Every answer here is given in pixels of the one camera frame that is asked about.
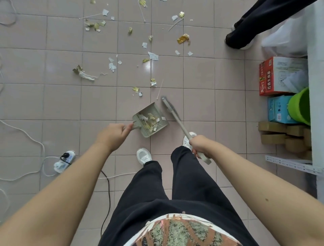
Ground thin white stick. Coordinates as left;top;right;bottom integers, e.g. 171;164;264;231
168;18;184;31
156;79;164;100
137;0;146;23
79;13;102;20

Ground white cable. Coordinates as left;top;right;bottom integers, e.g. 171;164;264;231
0;119;61;182
0;0;18;26
97;172;137;179
0;188;10;218

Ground green plastic bucket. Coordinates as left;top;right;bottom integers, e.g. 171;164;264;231
288;87;311;126

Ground black cable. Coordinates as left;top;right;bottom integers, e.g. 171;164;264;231
100;170;112;237

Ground person's white left shoe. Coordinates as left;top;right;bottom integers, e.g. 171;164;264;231
136;148;152;167

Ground light blue carton box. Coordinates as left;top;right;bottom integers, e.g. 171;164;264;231
267;95;302;124

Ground white cabinet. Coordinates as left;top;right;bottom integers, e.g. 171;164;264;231
306;0;324;199

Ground person's white shoe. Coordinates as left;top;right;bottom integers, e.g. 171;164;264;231
182;132;197;152
136;148;152;167

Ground grey hand broom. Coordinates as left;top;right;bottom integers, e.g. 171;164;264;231
161;96;212;165

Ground white power strip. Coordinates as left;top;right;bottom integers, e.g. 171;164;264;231
53;150;76;174

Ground person's white right shoe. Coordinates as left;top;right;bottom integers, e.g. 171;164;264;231
182;132;197;152

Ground person's patterned shirt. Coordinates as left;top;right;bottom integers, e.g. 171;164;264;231
122;213;244;246

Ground pile of brown cardboard boxes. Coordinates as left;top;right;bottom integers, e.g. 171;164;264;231
258;121;312;161

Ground person's right forearm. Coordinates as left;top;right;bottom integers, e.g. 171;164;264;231
206;142;324;246

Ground white plastic bag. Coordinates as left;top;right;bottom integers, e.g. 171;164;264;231
261;15;309;59

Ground white perforated metal rail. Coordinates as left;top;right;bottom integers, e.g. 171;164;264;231
265;155;324;177

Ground scattered paper and foil litter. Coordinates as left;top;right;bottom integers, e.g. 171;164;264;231
84;0;194;98

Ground pile of swept litter scraps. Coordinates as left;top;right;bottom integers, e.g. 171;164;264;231
139;112;166;132

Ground person's left hand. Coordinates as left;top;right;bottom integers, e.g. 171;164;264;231
95;123;134;153

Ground crumpled white and gold wrapper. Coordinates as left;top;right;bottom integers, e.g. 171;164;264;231
73;65;98;81

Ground person's left forearm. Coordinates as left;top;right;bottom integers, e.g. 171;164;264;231
0;141;112;246

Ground person's black trousers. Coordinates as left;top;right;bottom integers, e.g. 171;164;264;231
98;146;259;246

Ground red and white carton box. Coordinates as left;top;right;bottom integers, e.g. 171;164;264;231
259;56;309;96

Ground grey plastic dustpan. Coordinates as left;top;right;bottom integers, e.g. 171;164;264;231
131;102;169;138

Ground person's right hand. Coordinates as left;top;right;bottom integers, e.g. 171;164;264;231
188;135;216;159

